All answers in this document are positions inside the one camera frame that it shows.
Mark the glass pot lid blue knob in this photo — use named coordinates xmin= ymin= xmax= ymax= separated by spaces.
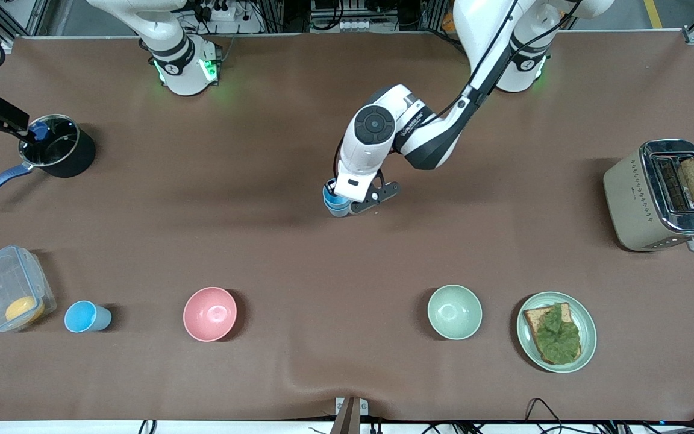
xmin=20 ymin=115 xmax=80 ymax=168

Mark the pale green bowl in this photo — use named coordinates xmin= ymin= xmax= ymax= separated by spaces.
xmin=427 ymin=285 xmax=483 ymax=341

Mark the yellow round food piece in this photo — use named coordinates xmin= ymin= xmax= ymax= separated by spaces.
xmin=5 ymin=295 xmax=45 ymax=323

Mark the pink bowl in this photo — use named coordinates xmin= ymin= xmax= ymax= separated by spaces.
xmin=183 ymin=286 xmax=238 ymax=342

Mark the bread slice under lettuce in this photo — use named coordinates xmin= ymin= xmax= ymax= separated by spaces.
xmin=523 ymin=303 xmax=583 ymax=365

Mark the white power strip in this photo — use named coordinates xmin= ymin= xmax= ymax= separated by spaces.
xmin=210 ymin=0 xmax=238 ymax=22

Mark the green lettuce leaf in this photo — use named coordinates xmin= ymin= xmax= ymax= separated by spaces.
xmin=534 ymin=303 xmax=581 ymax=364

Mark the pale green plate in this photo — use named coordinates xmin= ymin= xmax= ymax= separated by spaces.
xmin=516 ymin=292 xmax=597 ymax=373

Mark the beige chrome toaster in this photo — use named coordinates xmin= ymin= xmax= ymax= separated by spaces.
xmin=603 ymin=140 xmax=694 ymax=252

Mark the black left camera mount bracket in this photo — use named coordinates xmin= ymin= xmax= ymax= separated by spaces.
xmin=350 ymin=180 xmax=400 ymax=215

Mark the black pot blue handle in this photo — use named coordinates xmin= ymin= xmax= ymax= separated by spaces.
xmin=0 ymin=113 xmax=96 ymax=207

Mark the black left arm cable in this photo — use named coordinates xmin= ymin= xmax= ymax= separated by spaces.
xmin=334 ymin=0 xmax=583 ymax=181

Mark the grey metal table bracket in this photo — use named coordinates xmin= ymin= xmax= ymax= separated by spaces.
xmin=335 ymin=397 xmax=369 ymax=434

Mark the black looped floor cable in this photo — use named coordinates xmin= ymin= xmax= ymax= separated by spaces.
xmin=525 ymin=398 xmax=564 ymax=426

